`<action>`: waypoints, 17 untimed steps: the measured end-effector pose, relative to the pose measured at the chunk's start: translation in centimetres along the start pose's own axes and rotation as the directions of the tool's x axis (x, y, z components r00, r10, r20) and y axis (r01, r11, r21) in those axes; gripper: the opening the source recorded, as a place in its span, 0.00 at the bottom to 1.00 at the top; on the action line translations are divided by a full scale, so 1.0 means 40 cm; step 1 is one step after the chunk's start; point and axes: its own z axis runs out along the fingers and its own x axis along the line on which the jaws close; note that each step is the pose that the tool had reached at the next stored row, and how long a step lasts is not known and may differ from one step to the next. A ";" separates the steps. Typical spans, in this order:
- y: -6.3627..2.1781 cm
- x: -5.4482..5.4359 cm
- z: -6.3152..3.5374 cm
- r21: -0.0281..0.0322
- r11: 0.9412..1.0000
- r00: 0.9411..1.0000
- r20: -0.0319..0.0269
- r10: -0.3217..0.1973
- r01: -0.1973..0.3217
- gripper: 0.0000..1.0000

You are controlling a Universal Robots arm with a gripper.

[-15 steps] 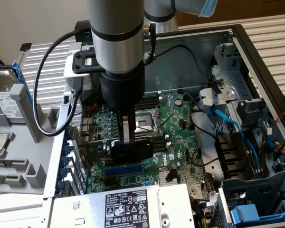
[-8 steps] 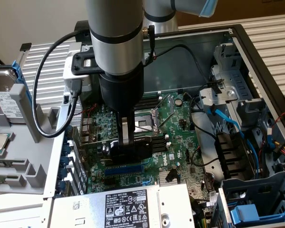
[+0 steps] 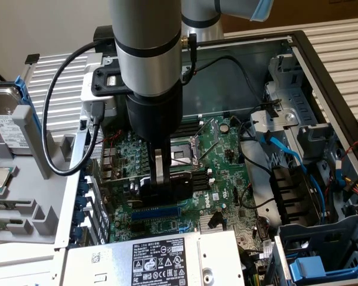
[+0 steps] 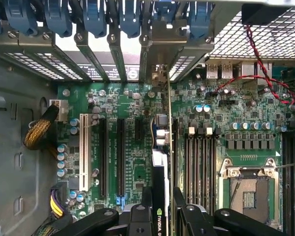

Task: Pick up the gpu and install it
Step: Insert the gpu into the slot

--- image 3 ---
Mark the grey plastic parts rack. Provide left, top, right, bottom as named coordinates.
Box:
left=0, top=104, right=78, bottom=247

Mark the thick black USB cable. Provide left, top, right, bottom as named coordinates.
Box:
left=41, top=41, right=106, bottom=177

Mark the blue grey plastic disk bay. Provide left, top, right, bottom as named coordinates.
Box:
left=274, top=214, right=358, bottom=286

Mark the silver chipset heatsink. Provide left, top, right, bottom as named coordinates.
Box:
left=199, top=214, right=227, bottom=232

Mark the CPU socket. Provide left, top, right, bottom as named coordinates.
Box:
left=169, top=135, right=205, bottom=176

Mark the black cable gold plug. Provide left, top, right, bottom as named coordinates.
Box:
left=181, top=32, right=198, bottom=85

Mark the green RAM stick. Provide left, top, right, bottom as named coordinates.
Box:
left=0, top=219, right=24, bottom=232
left=0, top=201, right=32, bottom=210

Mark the black power wire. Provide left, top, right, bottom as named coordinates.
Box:
left=237, top=114, right=275, bottom=176

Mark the green Dell motherboard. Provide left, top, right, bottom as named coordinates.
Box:
left=100, top=114, right=272, bottom=257

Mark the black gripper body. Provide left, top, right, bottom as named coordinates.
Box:
left=125, top=82, right=185, bottom=143

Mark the black plastic block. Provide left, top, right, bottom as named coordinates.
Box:
left=92, top=25, right=116, bottom=54

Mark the thin black motherboard wire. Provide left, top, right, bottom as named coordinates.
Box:
left=240, top=183, right=278, bottom=209

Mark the open grey PC case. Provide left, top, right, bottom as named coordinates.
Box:
left=53, top=29, right=358, bottom=286

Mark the black plug over heatsink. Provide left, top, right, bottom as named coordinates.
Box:
left=207, top=210, right=224, bottom=231

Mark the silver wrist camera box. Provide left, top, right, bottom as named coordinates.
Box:
left=80, top=68, right=119, bottom=117

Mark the black plastic air shroud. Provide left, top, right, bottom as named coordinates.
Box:
left=270, top=166, right=322, bottom=226

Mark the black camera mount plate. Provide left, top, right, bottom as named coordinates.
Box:
left=91, top=65, right=129, bottom=98

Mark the blue plastic bay handle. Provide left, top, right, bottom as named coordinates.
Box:
left=289, top=255, right=358, bottom=281

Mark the silver hard disk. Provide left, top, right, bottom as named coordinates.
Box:
left=0, top=86, right=33, bottom=156

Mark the plain brown cardboard box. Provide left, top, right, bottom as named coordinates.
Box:
left=220, top=0, right=358, bottom=33

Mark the light blue SATA wire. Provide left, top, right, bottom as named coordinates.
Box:
left=334, top=159, right=350, bottom=196

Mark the green graphics card black fan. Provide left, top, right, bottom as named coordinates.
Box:
left=103, top=170, right=195, bottom=210

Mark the metal socket cover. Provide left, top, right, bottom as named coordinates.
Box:
left=195, top=117, right=220, bottom=145

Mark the thin red black wire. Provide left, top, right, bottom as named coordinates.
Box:
left=103, top=129, right=123, bottom=184

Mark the silver power supply unit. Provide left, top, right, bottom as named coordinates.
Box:
left=58, top=231, right=245, bottom=286

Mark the twisted red black wire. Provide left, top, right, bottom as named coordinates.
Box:
left=340, top=133, right=358, bottom=161

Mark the thin metal locking lever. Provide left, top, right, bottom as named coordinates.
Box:
left=196, top=135, right=226, bottom=163

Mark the grey metal disk bay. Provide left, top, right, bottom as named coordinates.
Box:
left=264, top=55, right=337, bottom=161

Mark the silver metal drive bracket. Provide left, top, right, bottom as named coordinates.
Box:
left=249, top=110, right=298, bottom=141

